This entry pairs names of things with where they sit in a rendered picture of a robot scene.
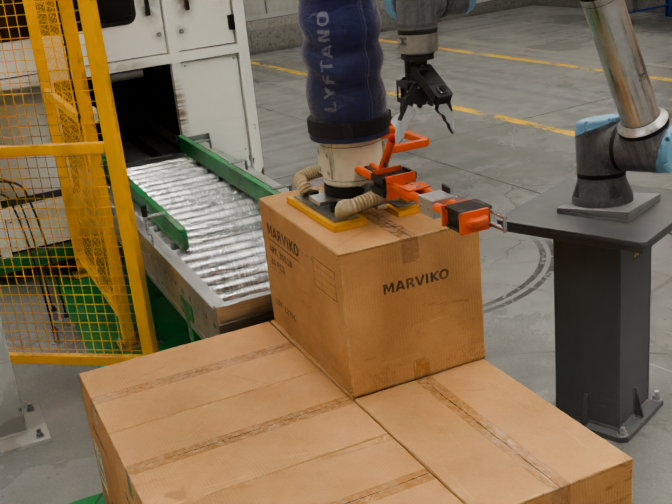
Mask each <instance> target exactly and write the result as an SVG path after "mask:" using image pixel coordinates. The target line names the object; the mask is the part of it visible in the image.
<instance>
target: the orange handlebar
mask: <svg viewBox="0 0 672 504"><path fill-rule="evenodd" d="M389 130H390V133H391V134H395V130H396V129H395V127H394V126H390V127H389ZM404 138H405V139H407V140H410V141H409V142H404V143H399V144H395V146H394V149H393V152H392V154H394V153H398V152H403V151H408V150H412V149H417V148H422V147H427V146H428V145H429V138H427V137H424V136H422V135H419V134H416V133H413V132H411V131H408V130H406V131H405V134H404ZM369 167H371V168H374V169H376V170H377V169H378V167H379V165H377V164H374V163H371V164H370V165H369ZM355 172H356V173H357V174H359V175H361V176H363V177H365V178H367V179H369V180H371V173H372V171H370V170H368V169H366V168H363V167H361V166H357V167H355ZM371 181H373V180H371ZM429 187H431V186H430V185H428V184H426V183H423V182H421V181H420V182H414V181H412V180H407V181H406V183H405V185H399V184H397V183H393V184H392V186H391V189H392V191H394V192H396V193H398V194H400V195H402V196H400V198H401V199H403V200H405V201H407V202H413V201H414V202H416V203H418V204H419V201H418V195H419V194H424V193H428V192H432V191H434V190H432V189H430V188H429ZM414 191H415V192H414ZM416 192H417V193H416ZM441 205H442V204H440V203H435V204H434V205H433V207H432V209H433V210H434V212H437V213H439V214H441ZM488 221H489V218H488V216H487V215H482V216H480V217H476V218H470V219H468V220H467V222H466V225H467V227H469V228H477V227H482V226H484V225H486V224H487V223H488Z"/></svg>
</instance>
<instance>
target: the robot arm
mask: <svg viewBox="0 0 672 504"><path fill-rule="evenodd" d="M485 1H490V0H384V5H385V9H386V12H387V13H388V15H389V16H390V17H391V18H392V19H394V20H397V29H398V40H397V42H398V48H399V53H401V60H404V63H405V77H402V79H399V80H396V88H397V102H400V113H399V114H397V115H395V116H394V117H393V118H392V120H391V124H392V125H393V126H394V127H395V129H396V130H395V142H396V144H399V143H400V142H401V141H402V139H403V138H404V134H405V131H406V130H407V129H408V124H409V122H410V121H411V120H412V119H413V117H414V115H415V112H414V109H413V107H412V106H413V104H416V105H417V107H418V108H422V106H423V105H426V104H428V105H429V106H433V104H434V105H435V111H436V112H437V113H438V115H440V116H441V117H442V118H443V121H444V122H446V125H447V128H448V129H449V131H450V132H451V134H454V117H453V112H452V111H453V110H452V106H451V102H450V101H451V98H452V95H453V93H452V91H451V90H450V89H449V87H448V86H447V85H446V83H445V82H444V81H443V79H442V78H441V77H440V76H439V74H438V73H437V72H436V70H435V69H434V68H433V66H432V65H431V64H427V60H431V59H434V52H435V51H437V50H438V33H437V19H439V18H445V17H450V16H455V15H464V14H466V13H468V12H470V11H471V10H472V9H473V8H474V6H475V4H476V3H481V2H485ZM579 1H580V3H581V5H582V8H583V11H584V14H585V17H586V20H587V23H588V26H589V29H590V32H591V35H592V37H593V40H594V43H595V46H596V49H597V52H598V55H599V58H600V61H601V64H602V67H603V69H604V72H605V75H606V78H607V81H608V84H609V87H610V90H611V93H612V96H613V99H614V101H615V104H616V107H617V110H618V113H619V114H606V115H599V116H594V117H589V118H585V119H582V120H579V121H578V122H577V123H576V125H575V136H574V137H575V147H576V165H577V182H576V185H575V188H574V191H573V195H572V204H573V205H575V206H578V207H583V208H611V207H617V206H622V205H626V204H629V203H631V202H632V201H633V200H634V196H633V191H632V188H631V186H630V184H629V182H628V179H627V177H626V171H634V172H649V173H658V174H661V173H671V172H672V123H671V122H670V119H669V116H668V113H667V111H666V110H665V109H663V108H660V107H658V104H657V101H656V98H655V95H654V92H653V89H652V85H651V82H650V79H649V76H648V73H647V70H646V67H645V63H644V60H643V57H642V54H641V51H640V48H639V44H638V41H637V38H636V35H635V32H634V29H633V26H632V22H631V19H630V16H629V13H628V10H627V7H626V3H625V0H579ZM398 87H400V90H401V98H400V97H399V91H398Z"/></svg>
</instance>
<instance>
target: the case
mask: <svg viewBox="0 0 672 504"><path fill-rule="evenodd" d="M297 194H301V193H299V191H298V190H294V191H289V192H285V193H280V194H276V195H271V196H266V197H262V198H259V206H260V214H261V222H262V229H263V237H264V245H265V252H266V260H267V267H268V275H269V283H270V290H271V298H272V306H273V313H274V319H275V320H276V321H277V322H278V323H279V324H280V325H281V326H282V327H283V328H284V329H285V330H286V331H287V332H288V333H289V334H290V335H291V336H292V337H293V338H294V339H295V340H296V341H297V342H298V343H299V344H300V345H301V346H302V347H303V348H304V349H305V350H306V351H307V352H308V353H309V354H310V355H311V356H312V357H313V358H314V359H315V360H316V361H317V362H318V363H319V364H320V365H321V366H322V367H323V368H324V369H325V370H326V371H327V372H328V373H329V374H330V375H331V376H332V377H333V378H334V379H335V380H336V381H337V382H338V383H339V384H340V385H341V386H342V387H343V388H344V389H345V390H346V391H347V392H348V393H349V394H350V395H351V396H352V397H353V398H356V397H359V396H362V395H366V394H369V393H372V392H375V391H379V390H382V389H385V388H389V387H392V386H395V385H398V384H402V383H405V382H408V381H412V380H415V379H418V378H421V377H425V376H428V375H431V374H434V373H438V372H441V371H444V370H448V369H451V368H454V367H457V366H461V365H464V364H467V363H471V362H474V361H477V360H480V359H484V358H485V342H484V321H483V300H482V279H481V259H480V238H479V231H478V232H474V233H470V234H467V235H463V236H460V234H459V233H458V232H456V231H454V230H452V229H450V228H448V227H446V226H445V227H443V226H442V220H441V218H438V219H431V218H430V217H428V216H426V215H424V214H422V213H416V214H412V215H408V216H404V217H397V216H395V215H393V214H391V213H389V212H387V211H385V210H384V209H381V210H376V209H375V208H373V207H371V208H368V209H366V210H363V211H360V212H357V213H358V214H359V215H361V216H363V217H364V218H366V219H367V221H368V225H366V226H362V227H358V228H354V229H350V230H346V231H341V232H337V233H333V232H332V231H330V230H329V229H327V228H326V227H324V226H323V225H321V224H320V223H318V222H316V221H315V220H313V219H312V218H310V217H309V216H307V215H306V214H304V213H303V212H301V211H299V210H298V209H296V208H295V207H293V206H292V205H290V204H289V203H287V197H288V196H293V195H297Z"/></svg>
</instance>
